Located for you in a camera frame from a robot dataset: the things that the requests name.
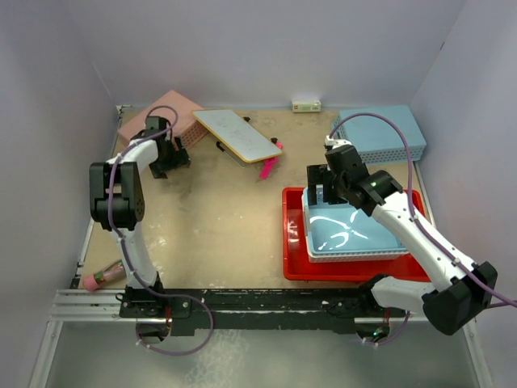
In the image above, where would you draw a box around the pink perforated basket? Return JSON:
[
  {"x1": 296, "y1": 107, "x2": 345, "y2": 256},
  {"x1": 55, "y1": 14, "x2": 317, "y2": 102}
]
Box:
[{"x1": 117, "y1": 89, "x2": 208, "y2": 150}]

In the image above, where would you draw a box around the light blue perforated basket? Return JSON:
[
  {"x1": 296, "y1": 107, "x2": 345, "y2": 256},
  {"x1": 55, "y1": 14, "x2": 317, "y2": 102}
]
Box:
[{"x1": 330, "y1": 105, "x2": 427, "y2": 164}]

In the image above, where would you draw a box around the white perforated basket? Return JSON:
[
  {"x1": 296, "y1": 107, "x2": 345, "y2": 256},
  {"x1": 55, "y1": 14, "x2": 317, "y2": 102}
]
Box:
[{"x1": 301, "y1": 190, "x2": 411, "y2": 265}]

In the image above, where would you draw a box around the red plastic tray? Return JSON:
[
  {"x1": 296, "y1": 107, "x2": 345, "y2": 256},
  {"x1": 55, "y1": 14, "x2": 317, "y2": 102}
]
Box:
[{"x1": 282, "y1": 187, "x2": 429, "y2": 283}]

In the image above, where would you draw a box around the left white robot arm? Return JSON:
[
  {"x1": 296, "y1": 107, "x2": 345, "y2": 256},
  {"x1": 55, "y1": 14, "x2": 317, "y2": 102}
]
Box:
[{"x1": 89, "y1": 116, "x2": 191, "y2": 317}]

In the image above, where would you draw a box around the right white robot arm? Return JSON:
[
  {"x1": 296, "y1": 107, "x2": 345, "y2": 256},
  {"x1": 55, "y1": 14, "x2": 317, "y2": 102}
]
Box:
[{"x1": 307, "y1": 141, "x2": 498, "y2": 335}]

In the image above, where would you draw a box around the small white green box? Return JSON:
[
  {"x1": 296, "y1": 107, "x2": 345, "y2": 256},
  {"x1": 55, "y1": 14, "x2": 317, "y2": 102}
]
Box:
[{"x1": 292, "y1": 100, "x2": 322, "y2": 113}]

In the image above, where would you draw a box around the pink green tube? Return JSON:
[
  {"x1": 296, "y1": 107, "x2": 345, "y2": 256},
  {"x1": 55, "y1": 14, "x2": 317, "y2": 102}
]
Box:
[{"x1": 82, "y1": 259, "x2": 125, "y2": 292}]

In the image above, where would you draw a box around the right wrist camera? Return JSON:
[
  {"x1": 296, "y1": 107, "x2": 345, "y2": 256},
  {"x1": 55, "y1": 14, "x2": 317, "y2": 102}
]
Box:
[{"x1": 324, "y1": 136, "x2": 351, "y2": 151}]

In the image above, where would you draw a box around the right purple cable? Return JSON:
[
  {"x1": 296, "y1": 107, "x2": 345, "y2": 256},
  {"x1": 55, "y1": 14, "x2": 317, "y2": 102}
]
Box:
[{"x1": 329, "y1": 112, "x2": 517, "y2": 348}]

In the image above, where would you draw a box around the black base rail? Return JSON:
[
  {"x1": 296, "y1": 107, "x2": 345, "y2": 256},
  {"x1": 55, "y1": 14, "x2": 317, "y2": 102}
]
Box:
[{"x1": 116, "y1": 288, "x2": 405, "y2": 336}]

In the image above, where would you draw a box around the aluminium table frame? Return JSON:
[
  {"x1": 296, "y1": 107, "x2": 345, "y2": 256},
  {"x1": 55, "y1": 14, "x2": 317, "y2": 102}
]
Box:
[{"x1": 32, "y1": 110, "x2": 494, "y2": 387}]

